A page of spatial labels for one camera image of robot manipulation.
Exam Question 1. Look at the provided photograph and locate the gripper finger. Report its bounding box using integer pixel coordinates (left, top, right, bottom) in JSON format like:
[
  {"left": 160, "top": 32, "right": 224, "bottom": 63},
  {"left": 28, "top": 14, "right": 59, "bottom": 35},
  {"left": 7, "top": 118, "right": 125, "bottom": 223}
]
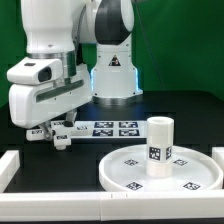
[
  {"left": 39, "top": 121, "right": 53, "bottom": 141},
  {"left": 64, "top": 109, "right": 77, "bottom": 127}
]

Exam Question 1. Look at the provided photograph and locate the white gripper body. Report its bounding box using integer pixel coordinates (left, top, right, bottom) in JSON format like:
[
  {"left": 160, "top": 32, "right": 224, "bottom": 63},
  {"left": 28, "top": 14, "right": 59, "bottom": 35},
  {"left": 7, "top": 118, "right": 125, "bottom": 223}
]
[{"left": 9, "top": 71, "right": 92, "bottom": 129}]

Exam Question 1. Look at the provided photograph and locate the white cross-shaped table base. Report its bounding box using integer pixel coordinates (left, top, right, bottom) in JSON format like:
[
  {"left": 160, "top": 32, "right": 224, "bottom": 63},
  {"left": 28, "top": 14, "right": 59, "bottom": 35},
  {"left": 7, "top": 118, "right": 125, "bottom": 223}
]
[{"left": 26, "top": 120, "right": 92, "bottom": 150}]

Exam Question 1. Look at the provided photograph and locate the white round table top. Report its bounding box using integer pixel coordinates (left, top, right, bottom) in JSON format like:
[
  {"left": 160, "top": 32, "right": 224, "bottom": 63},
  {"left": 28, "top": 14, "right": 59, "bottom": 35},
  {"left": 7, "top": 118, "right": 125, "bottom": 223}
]
[{"left": 99, "top": 144, "right": 223, "bottom": 192}]

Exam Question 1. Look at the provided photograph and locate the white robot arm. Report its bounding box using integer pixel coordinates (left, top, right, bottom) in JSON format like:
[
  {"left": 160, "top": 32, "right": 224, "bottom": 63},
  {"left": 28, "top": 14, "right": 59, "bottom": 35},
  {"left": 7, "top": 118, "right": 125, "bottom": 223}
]
[{"left": 7, "top": 0, "right": 142, "bottom": 140}]

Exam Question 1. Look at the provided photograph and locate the white marker sheet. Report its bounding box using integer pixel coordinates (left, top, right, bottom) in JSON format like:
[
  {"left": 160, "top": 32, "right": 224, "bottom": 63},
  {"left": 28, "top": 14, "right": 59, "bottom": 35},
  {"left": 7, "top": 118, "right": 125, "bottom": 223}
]
[{"left": 72, "top": 120, "right": 147, "bottom": 139}]

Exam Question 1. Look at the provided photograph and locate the white left fence block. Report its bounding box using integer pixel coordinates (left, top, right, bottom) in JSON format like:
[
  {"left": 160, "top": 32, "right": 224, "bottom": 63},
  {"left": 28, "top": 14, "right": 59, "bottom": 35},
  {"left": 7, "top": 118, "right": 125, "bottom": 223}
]
[{"left": 0, "top": 150, "right": 20, "bottom": 194}]

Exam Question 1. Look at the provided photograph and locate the white front fence bar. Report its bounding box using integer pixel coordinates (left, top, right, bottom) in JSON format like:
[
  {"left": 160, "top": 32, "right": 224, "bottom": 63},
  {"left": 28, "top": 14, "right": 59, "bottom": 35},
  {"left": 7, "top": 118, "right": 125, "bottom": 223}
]
[{"left": 0, "top": 190, "right": 224, "bottom": 222}]

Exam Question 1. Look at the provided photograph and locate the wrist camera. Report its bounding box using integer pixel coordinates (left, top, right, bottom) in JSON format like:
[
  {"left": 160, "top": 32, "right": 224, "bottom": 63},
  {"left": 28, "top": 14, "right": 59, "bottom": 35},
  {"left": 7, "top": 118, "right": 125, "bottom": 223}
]
[{"left": 7, "top": 57, "right": 63, "bottom": 85}]

